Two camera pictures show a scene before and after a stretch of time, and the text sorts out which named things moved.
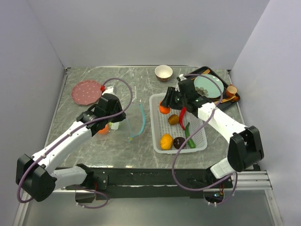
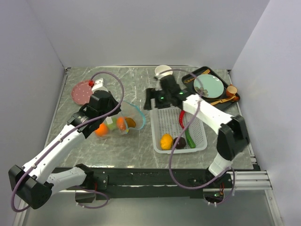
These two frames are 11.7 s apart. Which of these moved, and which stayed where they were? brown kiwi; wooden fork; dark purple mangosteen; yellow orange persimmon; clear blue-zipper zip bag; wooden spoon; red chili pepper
Moved: clear blue-zipper zip bag; brown kiwi
Stayed: red chili pepper; wooden fork; wooden spoon; yellow orange persimmon; dark purple mangosteen
